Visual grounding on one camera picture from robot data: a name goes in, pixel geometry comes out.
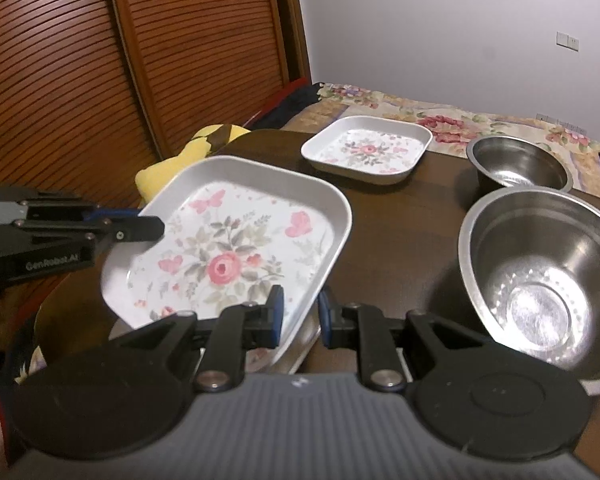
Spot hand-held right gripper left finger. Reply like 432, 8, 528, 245
109, 285, 286, 395

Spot yellow cushion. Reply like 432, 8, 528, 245
135, 123, 251, 206

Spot small floral square plate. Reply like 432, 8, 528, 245
300, 115, 434, 187

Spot small steel bowl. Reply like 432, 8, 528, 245
466, 135, 574, 196

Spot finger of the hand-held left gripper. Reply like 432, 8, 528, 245
0, 186, 142, 224
11, 215, 166, 257

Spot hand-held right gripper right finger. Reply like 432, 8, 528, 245
317, 290, 487, 392

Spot floral blanket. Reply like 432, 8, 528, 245
282, 82, 600, 201

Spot large floral square plate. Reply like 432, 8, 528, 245
101, 156, 352, 373

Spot row of wall outlets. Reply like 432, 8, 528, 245
537, 114, 588, 136

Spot wooden louvered wardrobe door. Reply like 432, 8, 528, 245
107, 0, 311, 158
0, 0, 158, 211

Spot dark blue bedding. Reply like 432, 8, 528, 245
240, 79, 321, 131

